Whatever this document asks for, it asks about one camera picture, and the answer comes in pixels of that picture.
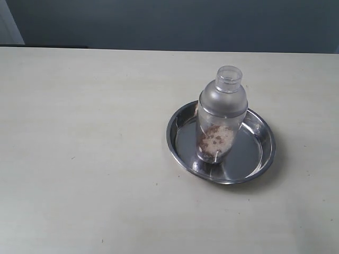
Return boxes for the brown beans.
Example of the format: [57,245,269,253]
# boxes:
[197,125,235,164]

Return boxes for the round stainless steel plate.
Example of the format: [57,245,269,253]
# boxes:
[166,101,276,185]

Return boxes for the clear plastic shaker bottle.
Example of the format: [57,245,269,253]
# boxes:
[195,66,248,149]

